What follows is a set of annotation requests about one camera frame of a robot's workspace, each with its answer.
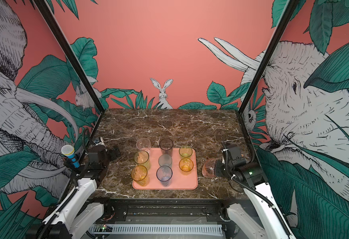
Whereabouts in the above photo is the right black frame post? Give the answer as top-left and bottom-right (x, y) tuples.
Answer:
(238, 0), (299, 115)

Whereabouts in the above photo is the black frame post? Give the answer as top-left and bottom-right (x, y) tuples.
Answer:
(34, 0), (105, 114)
(238, 0), (299, 115)

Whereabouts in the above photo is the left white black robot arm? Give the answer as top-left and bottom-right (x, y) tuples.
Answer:
(26, 143), (121, 239)

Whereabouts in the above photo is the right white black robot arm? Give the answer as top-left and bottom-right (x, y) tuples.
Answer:
(214, 142), (296, 239)

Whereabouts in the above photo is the light green tall glass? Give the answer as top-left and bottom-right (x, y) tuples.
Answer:
(134, 150), (151, 170)

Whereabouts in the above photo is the pink glass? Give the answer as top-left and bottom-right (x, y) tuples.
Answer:
(202, 159), (217, 178)

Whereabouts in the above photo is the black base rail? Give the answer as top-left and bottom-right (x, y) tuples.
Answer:
(79, 197), (259, 223)

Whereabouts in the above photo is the dark brown glass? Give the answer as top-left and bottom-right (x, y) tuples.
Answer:
(159, 138), (173, 156)

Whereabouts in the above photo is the yellow short glass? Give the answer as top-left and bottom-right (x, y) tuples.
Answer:
(179, 158), (194, 175)

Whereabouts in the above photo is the teal wine glass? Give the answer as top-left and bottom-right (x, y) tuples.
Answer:
(158, 154), (172, 167)

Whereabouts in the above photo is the clear glass tumbler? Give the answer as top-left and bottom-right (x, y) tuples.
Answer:
(136, 138), (151, 152)

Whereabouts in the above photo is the white ventilation grille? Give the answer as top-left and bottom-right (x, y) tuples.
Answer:
(88, 224), (224, 236)

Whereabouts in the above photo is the grey tall glass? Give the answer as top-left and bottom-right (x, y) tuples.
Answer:
(156, 165), (173, 187)

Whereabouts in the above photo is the pink square tray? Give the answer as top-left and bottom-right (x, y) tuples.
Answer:
(132, 148), (198, 190)

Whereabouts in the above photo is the blue yellow toy microphone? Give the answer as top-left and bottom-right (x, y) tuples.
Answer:
(61, 144), (80, 168)

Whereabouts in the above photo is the green short glass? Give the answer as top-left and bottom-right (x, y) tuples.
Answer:
(179, 145), (193, 159)

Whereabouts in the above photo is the left black frame post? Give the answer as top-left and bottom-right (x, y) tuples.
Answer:
(34, 0), (105, 114)

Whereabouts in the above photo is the amber tall glass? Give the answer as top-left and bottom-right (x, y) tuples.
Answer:
(131, 165), (149, 187)

